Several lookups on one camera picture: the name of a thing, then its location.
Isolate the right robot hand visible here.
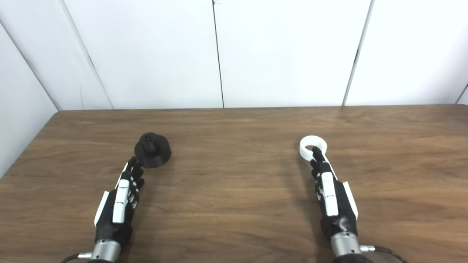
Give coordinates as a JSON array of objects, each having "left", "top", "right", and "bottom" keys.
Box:
[{"left": 310, "top": 146, "right": 359, "bottom": 241}]

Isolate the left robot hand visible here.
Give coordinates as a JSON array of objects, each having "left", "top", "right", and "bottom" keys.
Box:
[{"left": 94, "top": 156, "right": 145, "bottom": 247}]

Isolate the white toothed ring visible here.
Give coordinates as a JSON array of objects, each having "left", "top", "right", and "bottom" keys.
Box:
[{"left": 299, "top": 135, "right": 328, "bottom": 161}]

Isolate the round black plastic part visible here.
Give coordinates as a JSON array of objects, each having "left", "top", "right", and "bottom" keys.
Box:
[{"left": 134, "top": 132, "right": 172, "bottom": 168}]

